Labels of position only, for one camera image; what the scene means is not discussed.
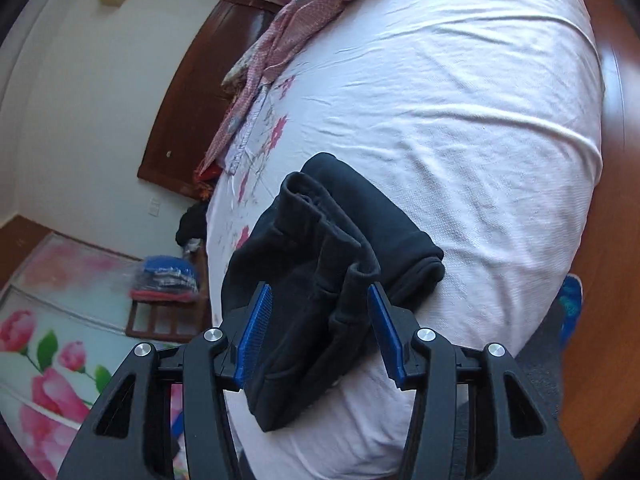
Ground black clothes by bed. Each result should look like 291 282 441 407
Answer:
175 202 208 247

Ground white wall socket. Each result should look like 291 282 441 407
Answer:
148 197 162 218

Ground plastic bag of clothes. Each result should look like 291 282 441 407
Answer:
129 255 200 302

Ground blue slipper on floor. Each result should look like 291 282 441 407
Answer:
556 273 584 348

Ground wooden bedside chair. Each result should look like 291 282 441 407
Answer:
125 240 212 344

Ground pink patterned quilt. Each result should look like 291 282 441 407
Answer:
194 0 355 184

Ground white floral bed sheet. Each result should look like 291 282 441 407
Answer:
205 0 606 480

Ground black pants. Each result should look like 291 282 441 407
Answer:
221 153 445 432

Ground dark wooden headboard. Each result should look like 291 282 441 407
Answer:
137 0 281 200

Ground floral sliding wardrobe door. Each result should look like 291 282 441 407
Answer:
0 231 187 480

